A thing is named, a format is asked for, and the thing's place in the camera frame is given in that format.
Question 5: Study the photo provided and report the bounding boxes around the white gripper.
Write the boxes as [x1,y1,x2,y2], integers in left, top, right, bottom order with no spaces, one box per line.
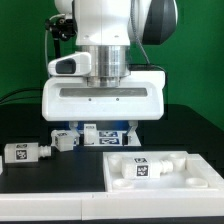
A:
[42,71,165,146]

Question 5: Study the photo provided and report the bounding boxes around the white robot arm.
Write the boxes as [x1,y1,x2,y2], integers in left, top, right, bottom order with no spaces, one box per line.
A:
[42,0,178,151]

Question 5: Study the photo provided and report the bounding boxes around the white tag sheet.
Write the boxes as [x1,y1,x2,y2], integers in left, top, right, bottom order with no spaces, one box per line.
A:
[79,130,141,147]

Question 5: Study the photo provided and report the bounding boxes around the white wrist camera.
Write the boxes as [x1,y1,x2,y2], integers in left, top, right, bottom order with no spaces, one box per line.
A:
[48,52,91,76]

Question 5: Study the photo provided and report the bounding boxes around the white L-shaped fence wall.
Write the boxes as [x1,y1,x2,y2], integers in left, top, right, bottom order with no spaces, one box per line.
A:
[0,153,224,222]

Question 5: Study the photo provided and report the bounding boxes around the black cables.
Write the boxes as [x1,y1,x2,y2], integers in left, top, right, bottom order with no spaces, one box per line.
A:
[0,88,44,105]

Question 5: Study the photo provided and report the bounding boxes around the black camera on stand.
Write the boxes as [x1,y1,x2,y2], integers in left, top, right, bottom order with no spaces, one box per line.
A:
[45,14,77,58]

